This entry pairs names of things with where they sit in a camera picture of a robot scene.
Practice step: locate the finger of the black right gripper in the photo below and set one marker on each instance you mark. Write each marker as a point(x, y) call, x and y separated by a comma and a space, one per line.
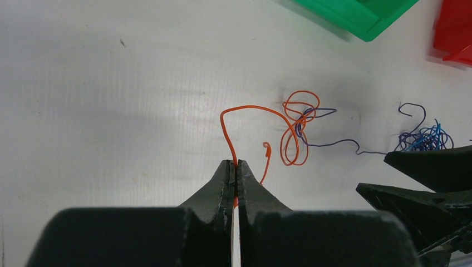
point(443, 171)
point(439, 223)

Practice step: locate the red plastic bin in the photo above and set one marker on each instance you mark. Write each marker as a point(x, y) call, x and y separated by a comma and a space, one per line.
point(452, 37)

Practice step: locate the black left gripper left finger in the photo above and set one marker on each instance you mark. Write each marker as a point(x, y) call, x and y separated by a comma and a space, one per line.
point(195, 233)

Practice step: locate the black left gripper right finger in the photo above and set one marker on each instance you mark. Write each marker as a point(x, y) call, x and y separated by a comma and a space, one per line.
point(271, 234)

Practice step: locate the green plastic bin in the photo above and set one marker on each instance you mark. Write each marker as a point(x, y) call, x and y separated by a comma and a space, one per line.
point(364, 19)

